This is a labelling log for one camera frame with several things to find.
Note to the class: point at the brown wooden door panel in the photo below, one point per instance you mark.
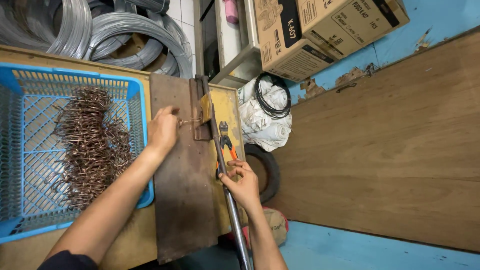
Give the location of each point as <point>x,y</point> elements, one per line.
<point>378,150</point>

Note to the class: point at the black rubber tyre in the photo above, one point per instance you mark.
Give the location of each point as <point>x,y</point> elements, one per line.
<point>268,170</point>

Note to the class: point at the white folded sacks bundle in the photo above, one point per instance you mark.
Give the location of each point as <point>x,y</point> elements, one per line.
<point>264,120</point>

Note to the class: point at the tan and red bag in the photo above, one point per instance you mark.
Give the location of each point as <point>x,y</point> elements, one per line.
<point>275,225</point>

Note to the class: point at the person's left hand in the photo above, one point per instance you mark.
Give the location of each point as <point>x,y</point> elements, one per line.
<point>162,129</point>

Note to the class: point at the person's right hand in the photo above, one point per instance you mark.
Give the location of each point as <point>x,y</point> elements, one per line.
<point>243,185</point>

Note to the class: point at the person's dark sleeve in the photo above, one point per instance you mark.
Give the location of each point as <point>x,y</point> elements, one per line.
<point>69,262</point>

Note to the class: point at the white metal shelf frame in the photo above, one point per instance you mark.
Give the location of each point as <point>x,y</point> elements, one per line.
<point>228,41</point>

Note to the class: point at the cardboard box with black label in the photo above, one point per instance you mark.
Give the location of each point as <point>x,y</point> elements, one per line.
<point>348,22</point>
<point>287,41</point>

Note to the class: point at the long steel bending lever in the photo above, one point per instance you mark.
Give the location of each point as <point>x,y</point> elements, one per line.
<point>221,165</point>

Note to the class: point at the person's left fingers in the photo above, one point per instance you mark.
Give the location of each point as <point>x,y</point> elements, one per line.
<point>171,111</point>

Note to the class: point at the blue plastic mesh basket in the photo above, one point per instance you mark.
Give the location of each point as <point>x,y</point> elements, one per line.
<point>26,150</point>

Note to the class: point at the pink plastic bottle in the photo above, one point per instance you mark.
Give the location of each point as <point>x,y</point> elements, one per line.
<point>231,10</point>

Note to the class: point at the rusty steel bending plate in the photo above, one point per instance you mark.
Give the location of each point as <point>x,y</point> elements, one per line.
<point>183,176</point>

